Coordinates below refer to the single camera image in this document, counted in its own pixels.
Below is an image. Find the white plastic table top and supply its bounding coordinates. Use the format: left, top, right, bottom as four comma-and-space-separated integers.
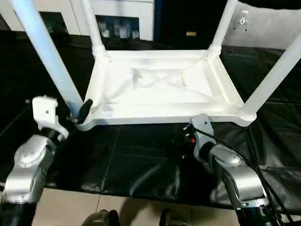
74, 49, 257, 132

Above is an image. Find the black work mat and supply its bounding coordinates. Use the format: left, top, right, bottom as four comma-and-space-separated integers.
0, 31, 301, 210

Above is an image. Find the dark right robot foot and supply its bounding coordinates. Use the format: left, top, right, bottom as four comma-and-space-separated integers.
158, 210, 190, 226

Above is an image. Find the dark robot foot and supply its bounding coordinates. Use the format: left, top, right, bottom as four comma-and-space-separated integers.
81, 210, 121, 226
158, 210, 190, 226

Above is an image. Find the white cabinet with glass doors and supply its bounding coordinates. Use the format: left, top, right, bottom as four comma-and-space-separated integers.
0, 0, 155, 41

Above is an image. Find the dark left robot foot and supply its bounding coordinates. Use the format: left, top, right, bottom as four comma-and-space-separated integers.
81, 210, 121, 226

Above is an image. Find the grey cushion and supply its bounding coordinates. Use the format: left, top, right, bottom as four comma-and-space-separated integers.
229, 1, 301, 50

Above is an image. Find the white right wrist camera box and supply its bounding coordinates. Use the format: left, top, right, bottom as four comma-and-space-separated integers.
189, 113, 215, 147

